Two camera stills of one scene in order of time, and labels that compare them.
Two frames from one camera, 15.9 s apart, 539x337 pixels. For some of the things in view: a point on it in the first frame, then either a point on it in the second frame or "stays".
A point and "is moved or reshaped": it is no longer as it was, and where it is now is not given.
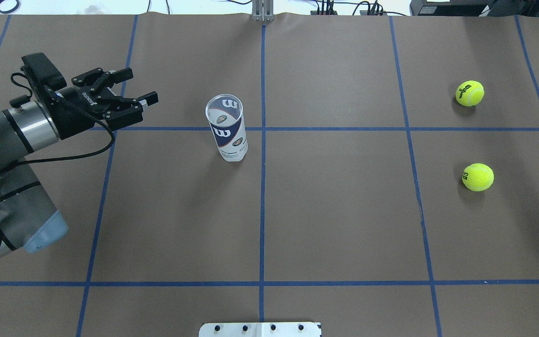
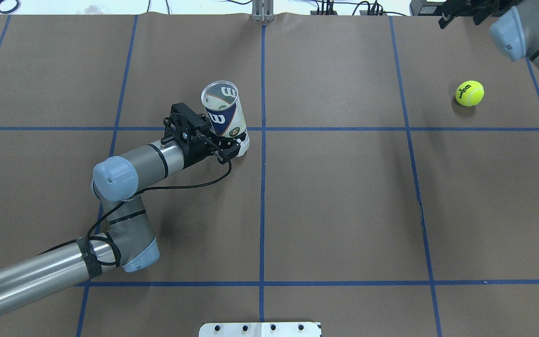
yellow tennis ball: (470, 93) stays
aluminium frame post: (262, 10) stays
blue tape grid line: (160, 129) stays
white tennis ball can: (224, 113) is moved or reshaped
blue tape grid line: (103, 200) stays
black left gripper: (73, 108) -> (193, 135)
